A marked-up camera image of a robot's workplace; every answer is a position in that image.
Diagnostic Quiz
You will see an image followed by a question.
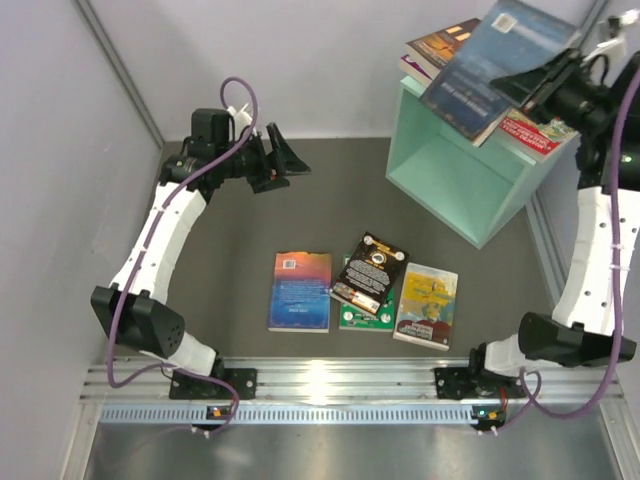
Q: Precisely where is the blue starry night book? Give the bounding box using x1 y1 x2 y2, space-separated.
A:
420 1 580 147

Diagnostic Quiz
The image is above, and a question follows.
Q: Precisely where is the yellow blue cover book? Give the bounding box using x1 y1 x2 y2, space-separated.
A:
392 262 458 351

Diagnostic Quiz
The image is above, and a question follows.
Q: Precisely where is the orange blue sunset book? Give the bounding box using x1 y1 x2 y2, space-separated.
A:
267 251 332 333

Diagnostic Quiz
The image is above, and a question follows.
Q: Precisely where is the red Treehouse book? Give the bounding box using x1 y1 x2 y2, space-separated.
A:
499 109 577 163

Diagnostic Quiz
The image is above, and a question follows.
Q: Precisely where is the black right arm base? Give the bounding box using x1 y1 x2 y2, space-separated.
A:
434 367 525 400

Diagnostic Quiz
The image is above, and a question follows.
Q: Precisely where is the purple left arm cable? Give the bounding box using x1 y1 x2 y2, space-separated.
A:
108 76 257 436

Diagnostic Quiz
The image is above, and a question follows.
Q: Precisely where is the mint green cube shelf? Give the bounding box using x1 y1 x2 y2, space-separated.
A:
386 76 569 249

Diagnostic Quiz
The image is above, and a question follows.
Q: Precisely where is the black back cover book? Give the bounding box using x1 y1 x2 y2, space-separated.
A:
329 232 409 317

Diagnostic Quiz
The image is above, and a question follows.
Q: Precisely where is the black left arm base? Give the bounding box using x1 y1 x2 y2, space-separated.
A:
168 367 259 401

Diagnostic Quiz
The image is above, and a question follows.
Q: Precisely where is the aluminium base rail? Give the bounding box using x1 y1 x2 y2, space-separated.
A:
74 355 626 426

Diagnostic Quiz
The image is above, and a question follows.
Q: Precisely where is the green back cover book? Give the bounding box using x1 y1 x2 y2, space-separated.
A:
338 254 397 332

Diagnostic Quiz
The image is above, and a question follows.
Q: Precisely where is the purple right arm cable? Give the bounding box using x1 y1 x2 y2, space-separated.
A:
479 67 640 435

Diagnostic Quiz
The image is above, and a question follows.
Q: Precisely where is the Edward Tulane dark book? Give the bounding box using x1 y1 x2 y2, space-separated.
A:
405 18 481 79

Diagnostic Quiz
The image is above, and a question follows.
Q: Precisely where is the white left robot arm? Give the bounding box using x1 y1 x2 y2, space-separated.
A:
90 107 311 397

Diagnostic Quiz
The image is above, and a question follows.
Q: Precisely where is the aluminium corner frame post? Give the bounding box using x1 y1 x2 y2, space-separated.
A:
71 0 165 150

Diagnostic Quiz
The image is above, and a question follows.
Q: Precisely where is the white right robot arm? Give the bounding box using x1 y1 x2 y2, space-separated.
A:
466 49 639 397

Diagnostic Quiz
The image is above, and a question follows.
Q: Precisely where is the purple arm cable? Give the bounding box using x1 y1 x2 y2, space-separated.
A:
108 76 257 436
479 67 640 435

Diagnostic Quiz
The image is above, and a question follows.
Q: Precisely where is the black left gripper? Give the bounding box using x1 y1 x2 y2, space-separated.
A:
216 123 310 193

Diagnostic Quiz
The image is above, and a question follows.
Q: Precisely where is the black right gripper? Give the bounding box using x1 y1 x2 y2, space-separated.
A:
488 45 614 135

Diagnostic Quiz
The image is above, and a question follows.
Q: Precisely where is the purple Roald Dahl book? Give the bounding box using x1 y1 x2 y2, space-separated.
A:
399 55 432 87

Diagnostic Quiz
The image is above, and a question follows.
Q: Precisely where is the right aluminium frame post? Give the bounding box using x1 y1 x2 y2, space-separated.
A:
575 0 611 50

